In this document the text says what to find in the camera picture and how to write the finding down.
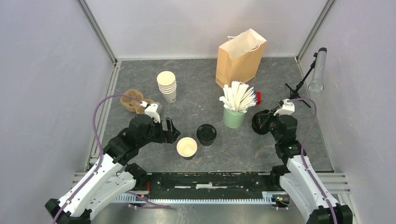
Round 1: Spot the silver microphone on tripod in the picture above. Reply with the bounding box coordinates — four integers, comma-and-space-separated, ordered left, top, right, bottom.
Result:
284, 47, 328, 109

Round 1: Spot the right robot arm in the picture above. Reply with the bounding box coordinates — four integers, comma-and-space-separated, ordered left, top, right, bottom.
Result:
269, 115, 353, 224

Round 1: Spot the stack of pulp cup carriers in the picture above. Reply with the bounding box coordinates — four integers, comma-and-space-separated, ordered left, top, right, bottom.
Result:
120, 89, 145, 112

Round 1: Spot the stack of black lids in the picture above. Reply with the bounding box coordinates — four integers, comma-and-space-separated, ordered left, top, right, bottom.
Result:
252, 110, 277, 135

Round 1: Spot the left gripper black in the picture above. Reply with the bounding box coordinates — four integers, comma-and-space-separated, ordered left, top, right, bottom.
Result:
138, 117, 180, 147

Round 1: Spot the green straw holder cup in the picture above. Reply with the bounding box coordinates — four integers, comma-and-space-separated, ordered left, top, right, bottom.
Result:
223, 108, 246, 128

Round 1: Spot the single white paper cup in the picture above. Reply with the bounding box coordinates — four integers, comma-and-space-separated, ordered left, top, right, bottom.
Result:
197, 133, 217, 147

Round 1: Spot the red and blue small box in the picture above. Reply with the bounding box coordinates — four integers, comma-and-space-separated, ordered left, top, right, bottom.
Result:
254, 91, 262, 105

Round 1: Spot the brown paper takeout bag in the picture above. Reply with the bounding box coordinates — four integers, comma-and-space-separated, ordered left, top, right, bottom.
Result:
215, 28, 267, 88

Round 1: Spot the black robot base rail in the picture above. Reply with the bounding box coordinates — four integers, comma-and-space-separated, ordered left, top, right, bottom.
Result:
132, 172, 285, 200

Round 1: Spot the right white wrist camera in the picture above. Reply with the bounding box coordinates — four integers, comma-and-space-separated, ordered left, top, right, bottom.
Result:
274, 98, 295, 116

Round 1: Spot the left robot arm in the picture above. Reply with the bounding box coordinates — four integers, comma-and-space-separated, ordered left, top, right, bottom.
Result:
45, 114, 181, 224

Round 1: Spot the pulp cup carrier tray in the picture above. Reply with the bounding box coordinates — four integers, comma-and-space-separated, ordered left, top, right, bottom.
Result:
135, 101, 162, 121

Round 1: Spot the stack of white paper cups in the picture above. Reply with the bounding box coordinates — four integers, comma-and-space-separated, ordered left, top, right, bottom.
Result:
156, 71, 177, 103

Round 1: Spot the black plastic cup lid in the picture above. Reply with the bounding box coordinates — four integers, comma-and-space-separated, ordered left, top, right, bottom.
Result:
196, 124, 217, 135

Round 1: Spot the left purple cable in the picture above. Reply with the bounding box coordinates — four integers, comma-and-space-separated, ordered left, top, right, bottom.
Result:
52, 94, 171, 224

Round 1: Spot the bundle of wrapped paper straws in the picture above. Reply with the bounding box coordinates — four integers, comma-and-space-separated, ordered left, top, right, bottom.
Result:
219, 81, 258, 113

